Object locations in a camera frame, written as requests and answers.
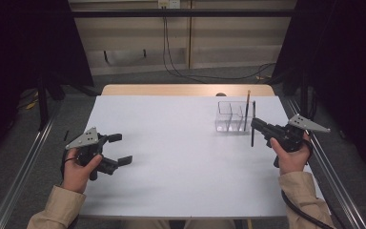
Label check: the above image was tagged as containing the black horizontal bar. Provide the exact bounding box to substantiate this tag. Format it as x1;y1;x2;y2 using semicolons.
70;9;297;18

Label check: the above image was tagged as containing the black curtain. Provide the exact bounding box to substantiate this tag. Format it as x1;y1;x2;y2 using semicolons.
271;0;366;179
0;0;95;166

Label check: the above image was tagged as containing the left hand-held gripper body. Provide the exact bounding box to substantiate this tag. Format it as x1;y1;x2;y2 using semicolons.
65;127;110;182

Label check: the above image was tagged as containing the person's left hand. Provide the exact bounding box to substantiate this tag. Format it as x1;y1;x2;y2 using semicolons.
60;154;104;195

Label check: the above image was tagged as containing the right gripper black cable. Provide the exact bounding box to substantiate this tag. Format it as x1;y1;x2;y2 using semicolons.
280;133;332;229

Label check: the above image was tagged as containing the small yellow strip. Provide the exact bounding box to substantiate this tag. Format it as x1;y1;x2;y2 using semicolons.
25;98;40;111

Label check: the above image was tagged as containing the person's right hand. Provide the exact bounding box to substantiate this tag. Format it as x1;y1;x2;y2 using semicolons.
269;132;313;177

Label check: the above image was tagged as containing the black makeup brush silver ferrule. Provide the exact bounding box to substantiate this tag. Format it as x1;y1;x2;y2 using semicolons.
251;100;257;148

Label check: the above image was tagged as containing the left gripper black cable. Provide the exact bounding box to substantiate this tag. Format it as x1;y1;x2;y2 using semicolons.
59;148;78;187

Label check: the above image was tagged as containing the clear acrylic organizer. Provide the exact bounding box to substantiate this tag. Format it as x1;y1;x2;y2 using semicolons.
214;100;257;134

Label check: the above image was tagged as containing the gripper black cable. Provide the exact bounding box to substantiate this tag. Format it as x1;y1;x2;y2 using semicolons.
59;148;78;187
280;133;332;229

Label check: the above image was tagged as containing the black stand post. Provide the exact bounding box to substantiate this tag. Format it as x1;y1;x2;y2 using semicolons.
37;73;51;132

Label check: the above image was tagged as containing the wooden table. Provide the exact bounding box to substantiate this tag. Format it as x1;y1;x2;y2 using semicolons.
100;83;275;97

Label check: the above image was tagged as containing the aluminium floor rail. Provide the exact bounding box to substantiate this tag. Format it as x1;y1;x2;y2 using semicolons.
287;97;366;229
0;101;63;229

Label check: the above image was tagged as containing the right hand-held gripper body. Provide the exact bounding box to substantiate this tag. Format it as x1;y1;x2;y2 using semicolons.
266;113;332;169

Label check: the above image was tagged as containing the white table board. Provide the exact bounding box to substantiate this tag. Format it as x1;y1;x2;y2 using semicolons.
75;94;326;219

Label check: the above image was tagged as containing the black wall cable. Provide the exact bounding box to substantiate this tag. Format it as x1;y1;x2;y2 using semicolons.
165;8;277;81
162;8;211;84

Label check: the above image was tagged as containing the white wall socket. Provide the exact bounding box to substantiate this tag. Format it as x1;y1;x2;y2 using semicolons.
157;0;181;10

